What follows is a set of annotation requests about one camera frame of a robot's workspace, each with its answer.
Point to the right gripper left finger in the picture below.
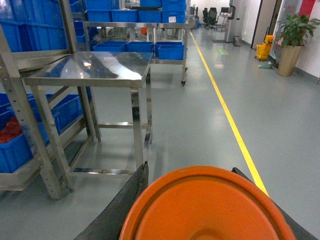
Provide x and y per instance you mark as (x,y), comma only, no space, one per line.
(108,224)

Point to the orange cylindrical cap 4680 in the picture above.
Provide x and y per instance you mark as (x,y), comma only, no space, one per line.
(204,203)

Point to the blue bin with red parts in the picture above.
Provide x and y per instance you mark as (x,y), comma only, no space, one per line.
(14,148)

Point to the yellow mop bucket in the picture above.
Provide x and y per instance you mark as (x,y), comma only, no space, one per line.
(263,50)

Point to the tall potted plant gold pot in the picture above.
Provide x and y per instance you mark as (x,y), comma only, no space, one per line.
(294,30)

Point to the far wheeled steel rack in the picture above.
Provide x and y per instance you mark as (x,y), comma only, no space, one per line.
(159,27)

